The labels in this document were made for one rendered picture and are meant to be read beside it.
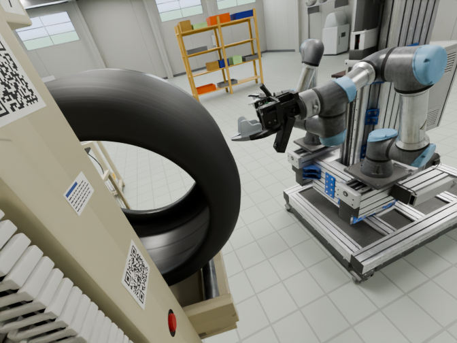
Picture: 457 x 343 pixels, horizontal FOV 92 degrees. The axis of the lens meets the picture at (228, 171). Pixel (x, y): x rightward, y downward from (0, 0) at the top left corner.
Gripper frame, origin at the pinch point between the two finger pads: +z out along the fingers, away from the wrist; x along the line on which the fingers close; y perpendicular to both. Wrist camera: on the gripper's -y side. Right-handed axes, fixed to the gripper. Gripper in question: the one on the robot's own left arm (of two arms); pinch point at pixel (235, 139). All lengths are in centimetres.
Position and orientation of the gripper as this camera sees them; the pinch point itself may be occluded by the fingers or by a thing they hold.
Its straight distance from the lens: 64.4
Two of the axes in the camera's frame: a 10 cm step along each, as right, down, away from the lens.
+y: -3.1, -7.9, -5.3
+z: -9.3, 3.7, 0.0
